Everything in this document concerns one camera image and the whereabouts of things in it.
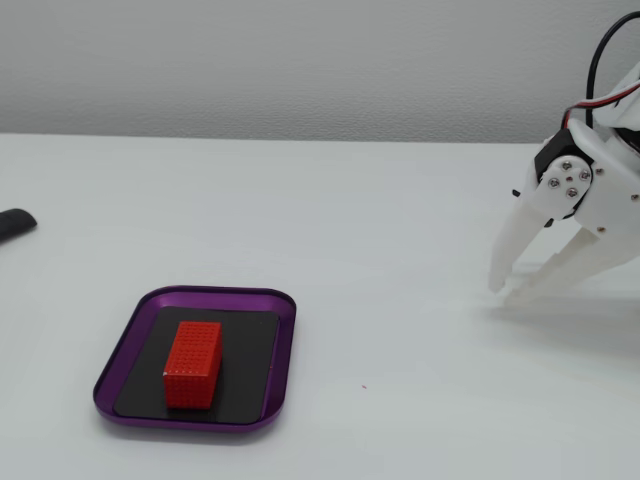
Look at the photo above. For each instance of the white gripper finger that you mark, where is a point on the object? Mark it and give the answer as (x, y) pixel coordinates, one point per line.
(575, 260)
(520, 235)

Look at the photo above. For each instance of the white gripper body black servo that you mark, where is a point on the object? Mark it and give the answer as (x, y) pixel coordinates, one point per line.
(611, 187)

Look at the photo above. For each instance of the red studded block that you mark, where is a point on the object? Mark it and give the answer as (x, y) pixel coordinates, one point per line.
(192, 360)

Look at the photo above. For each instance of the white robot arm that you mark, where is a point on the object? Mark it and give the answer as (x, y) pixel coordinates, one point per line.
(625, 100)

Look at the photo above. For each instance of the purple metal tray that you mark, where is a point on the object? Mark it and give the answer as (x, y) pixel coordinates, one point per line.
(215, 297)

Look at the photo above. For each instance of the black rounded object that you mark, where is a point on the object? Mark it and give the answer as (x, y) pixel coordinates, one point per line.
(15, 222)

